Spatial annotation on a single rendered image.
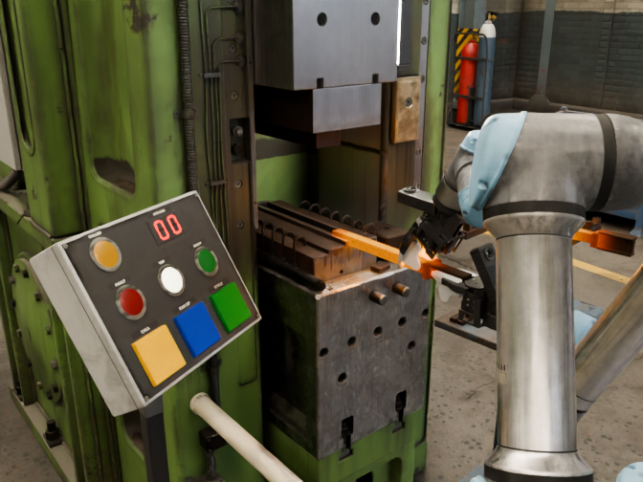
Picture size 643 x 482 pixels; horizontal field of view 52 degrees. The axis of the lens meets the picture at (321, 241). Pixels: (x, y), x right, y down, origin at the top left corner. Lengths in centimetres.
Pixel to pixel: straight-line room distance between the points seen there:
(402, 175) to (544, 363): 117
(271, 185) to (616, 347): 121
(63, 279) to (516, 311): 66
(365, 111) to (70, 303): 80
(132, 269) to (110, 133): 71
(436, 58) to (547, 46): 884
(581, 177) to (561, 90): 980
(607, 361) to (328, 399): 76
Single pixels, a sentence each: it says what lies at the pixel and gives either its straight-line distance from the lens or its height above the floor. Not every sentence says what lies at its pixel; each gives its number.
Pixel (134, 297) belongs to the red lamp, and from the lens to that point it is 109.
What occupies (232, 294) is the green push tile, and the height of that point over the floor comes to 103.
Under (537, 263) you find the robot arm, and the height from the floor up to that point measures 126.
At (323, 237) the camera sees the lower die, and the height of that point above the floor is 99.
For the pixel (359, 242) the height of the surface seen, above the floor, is 101.
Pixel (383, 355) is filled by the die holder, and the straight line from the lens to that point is 172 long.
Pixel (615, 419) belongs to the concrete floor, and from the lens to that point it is 293.
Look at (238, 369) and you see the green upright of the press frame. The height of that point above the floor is 67.
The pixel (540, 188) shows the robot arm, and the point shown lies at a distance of 77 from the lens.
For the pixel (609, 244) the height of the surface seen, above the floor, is 99.
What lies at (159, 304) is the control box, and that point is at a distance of 112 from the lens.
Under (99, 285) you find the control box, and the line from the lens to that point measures 106.
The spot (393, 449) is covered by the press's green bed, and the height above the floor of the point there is 38.
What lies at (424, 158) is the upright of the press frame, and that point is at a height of 112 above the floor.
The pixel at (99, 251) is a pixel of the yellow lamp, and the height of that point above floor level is 117.
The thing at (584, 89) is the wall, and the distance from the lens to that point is 1036.
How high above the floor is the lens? 153
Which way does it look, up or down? 20 degrees down
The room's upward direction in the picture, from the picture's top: straight up
